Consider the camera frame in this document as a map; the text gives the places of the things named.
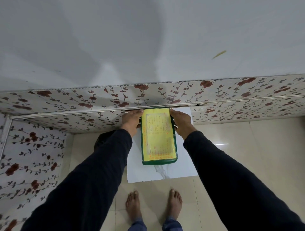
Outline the person's foot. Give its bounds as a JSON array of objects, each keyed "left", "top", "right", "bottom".
[
  {"left": 125, "top": 190, "right": 143, "bottom": 223},
  {"left": 166, "top": 189, "right": 183, "bottom": 221}
]

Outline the person's left forearm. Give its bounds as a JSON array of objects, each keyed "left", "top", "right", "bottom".
[{"left": 21, "top": 129, "right": 133, "bottom": 231}]

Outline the person's right foot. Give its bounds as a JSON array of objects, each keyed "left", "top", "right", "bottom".
[{"left": 166, "top": 189, "right": 183, "bottom": 221}]

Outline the green plastic box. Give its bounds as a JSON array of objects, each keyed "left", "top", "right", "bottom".
[{"left": 140, "top": 108, "right": 178, "bottom": 166}]

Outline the person's jeans leg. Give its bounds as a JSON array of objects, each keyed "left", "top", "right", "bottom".
[
  {"left": 127, "top": 218, "right": 148, "bottom": 231},
  {"left": 162, "top": 216, "right": 183, "bottom": 231}
]

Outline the black round object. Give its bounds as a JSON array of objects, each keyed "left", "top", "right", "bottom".
[{"left": 94, "top": 130, "right": 124, "bottom": 153}]

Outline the person's right forearm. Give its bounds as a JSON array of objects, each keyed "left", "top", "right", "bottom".
[{"left": 183, "top": 130, "right": 305, "bottom": 231}]

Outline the small white marble-look table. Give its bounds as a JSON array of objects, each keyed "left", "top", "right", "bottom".
[{"left": 124, "top": 106, "right": 200, "bottom": 184}]

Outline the person's right jeans leg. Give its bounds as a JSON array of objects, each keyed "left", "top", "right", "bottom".
[{"left": 162, "top": 216, "right": 183, "bottom": 231}]

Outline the yellow printed paper sheet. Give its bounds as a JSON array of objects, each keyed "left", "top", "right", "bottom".
[{"left": 141, "top": 108, "right": 177, "bottom": 161}]

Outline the person's left foot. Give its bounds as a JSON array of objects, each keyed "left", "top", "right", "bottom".
[{"left": 125, "top": 190, "right": 143, "bottom": 223}]

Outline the person's left hand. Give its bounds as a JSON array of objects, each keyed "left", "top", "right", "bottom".
[{"left": 121, "top": 109, "right": 144, "bottom": 138}]

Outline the person's left jeans leg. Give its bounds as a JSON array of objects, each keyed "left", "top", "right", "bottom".
[{"left": 127, "top": 218, "right": 148, "bottom": 231}]

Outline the person's right hand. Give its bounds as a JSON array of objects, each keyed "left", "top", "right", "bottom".
[{"left": 169, "top": 109, "right": 197, "bottom": 141}]

